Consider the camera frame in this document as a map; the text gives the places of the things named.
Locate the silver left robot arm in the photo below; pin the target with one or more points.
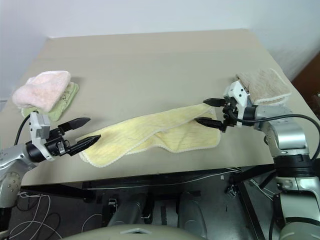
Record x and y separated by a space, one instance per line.
12 155

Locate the grey rounded right leg cover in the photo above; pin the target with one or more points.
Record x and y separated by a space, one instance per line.
191 212

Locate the grey rounded leg cover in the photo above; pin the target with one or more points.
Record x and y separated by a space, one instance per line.
191 212
130 210

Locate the folded beige towel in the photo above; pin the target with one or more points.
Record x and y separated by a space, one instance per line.
265 85

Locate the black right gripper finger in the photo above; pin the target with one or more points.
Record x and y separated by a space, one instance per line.
213 102
208 122

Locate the folded green towel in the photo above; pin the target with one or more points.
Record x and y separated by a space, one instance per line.
63 102

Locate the grey robot torso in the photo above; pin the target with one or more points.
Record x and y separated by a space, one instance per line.
125 233

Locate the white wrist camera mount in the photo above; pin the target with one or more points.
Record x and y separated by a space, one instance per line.
238 92
35 130

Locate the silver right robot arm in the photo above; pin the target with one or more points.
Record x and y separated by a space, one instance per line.
287 135

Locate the folded pink towel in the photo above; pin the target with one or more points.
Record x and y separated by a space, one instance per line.
42 90

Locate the dark brown cabinet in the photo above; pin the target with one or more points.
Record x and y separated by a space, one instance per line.
310 82

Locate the black metal table frame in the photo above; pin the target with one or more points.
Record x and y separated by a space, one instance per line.
62 191

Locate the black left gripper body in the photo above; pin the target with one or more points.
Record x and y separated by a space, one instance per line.
57 142

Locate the yellow towel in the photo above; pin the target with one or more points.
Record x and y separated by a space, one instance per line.
150 130

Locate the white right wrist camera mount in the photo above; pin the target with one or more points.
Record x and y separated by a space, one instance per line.
238 92

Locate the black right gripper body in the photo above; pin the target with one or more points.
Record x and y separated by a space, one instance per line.
230 117

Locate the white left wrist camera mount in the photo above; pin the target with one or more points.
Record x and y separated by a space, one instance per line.
35 130

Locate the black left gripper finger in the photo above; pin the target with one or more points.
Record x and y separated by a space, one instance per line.
77 122
85 144

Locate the grey rounded left leg cover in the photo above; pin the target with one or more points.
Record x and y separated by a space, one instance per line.
130 210

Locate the small black metal latch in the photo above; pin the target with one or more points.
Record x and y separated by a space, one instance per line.
113 202

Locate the black metal frame clamp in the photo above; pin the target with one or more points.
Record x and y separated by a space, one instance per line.
231 191

